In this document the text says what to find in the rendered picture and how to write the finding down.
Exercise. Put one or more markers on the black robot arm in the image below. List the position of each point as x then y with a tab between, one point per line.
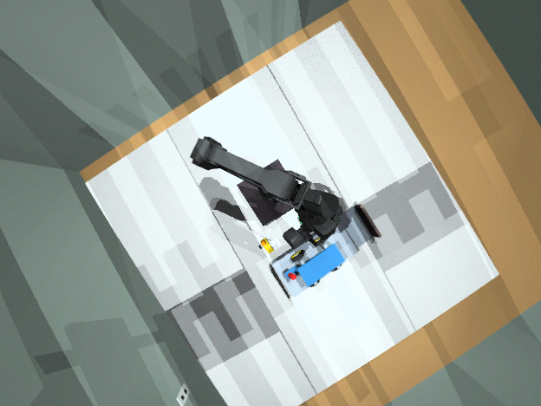
274	185

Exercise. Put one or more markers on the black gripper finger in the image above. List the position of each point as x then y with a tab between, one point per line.
310	239

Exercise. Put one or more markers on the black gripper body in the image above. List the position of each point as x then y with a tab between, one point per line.
296	237

